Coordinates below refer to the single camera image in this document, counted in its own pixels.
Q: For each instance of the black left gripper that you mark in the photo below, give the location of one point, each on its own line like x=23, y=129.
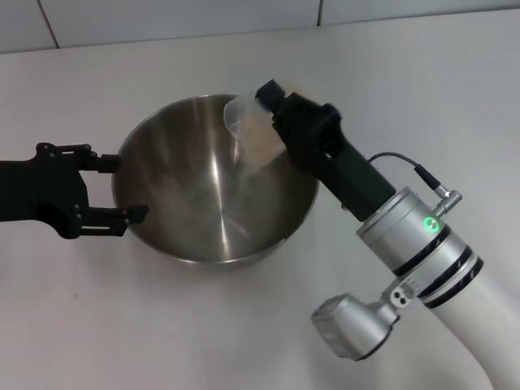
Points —
x=36, y=189

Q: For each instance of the white rice grains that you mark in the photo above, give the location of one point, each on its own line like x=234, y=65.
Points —
x=260, y=140

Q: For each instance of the clear plastic cup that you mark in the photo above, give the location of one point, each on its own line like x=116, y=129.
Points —
x=248, y=118

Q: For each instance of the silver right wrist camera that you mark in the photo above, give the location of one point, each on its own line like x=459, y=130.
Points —
x=349, y=325

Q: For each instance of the stainless steel mixing bowl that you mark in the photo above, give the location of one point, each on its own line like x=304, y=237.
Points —
x=195, y=203

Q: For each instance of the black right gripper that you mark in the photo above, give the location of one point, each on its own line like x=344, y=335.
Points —
x=325, y=150

